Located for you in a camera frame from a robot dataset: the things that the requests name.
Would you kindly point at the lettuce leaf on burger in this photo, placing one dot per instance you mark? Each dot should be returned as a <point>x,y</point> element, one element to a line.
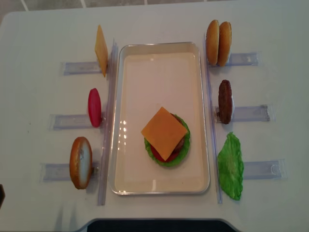
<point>182,154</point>

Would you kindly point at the meat patty on burger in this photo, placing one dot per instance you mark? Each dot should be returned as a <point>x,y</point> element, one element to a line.
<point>181,142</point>

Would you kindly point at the upright glossy bun left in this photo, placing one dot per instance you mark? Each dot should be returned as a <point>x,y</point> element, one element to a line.
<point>80,163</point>

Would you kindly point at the upright lettuce leaf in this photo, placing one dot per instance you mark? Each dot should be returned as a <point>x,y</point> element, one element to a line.
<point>231,167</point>

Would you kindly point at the clear holder under tomato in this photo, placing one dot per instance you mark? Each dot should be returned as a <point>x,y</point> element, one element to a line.
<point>68,122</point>

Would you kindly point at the clear holder under lettuce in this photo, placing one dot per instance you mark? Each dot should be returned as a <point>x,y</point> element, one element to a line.
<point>261,170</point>

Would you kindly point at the clear holder under patty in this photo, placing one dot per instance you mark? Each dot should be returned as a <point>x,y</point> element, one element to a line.
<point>263,113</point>

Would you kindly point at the upright cheese slice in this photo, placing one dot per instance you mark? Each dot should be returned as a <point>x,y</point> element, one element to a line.
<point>101,50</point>

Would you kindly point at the cheese slice on burger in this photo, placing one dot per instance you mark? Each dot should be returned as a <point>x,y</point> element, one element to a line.
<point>164,132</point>

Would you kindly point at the left clear acrylic rail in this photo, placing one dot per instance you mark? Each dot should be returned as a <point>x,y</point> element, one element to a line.
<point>108,125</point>

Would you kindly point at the right clear acrylic rail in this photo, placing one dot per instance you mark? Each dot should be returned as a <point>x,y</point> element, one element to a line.
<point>212,126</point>

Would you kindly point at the tomato slice on burger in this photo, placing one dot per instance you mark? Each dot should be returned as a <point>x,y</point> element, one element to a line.
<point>159,158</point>

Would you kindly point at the clear acrylic rail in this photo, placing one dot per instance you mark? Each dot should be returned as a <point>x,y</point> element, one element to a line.
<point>108,125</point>
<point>212,126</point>

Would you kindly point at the clear holder under buns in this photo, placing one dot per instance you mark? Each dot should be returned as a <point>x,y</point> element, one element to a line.
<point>243,59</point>

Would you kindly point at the upright meat patty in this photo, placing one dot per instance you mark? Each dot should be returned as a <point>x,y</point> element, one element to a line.
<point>225,102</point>

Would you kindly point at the white rectangular tray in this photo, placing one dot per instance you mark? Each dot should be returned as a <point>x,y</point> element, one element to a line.
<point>151,76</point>

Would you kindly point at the clear holder under left bun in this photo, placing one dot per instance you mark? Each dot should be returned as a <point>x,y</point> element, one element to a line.
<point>54,172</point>

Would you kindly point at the clear holder under cheese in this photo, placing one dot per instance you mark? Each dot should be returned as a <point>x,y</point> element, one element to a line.
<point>75,68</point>

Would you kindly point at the upright tomato slice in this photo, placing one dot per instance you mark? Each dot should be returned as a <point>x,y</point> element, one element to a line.
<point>94,108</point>

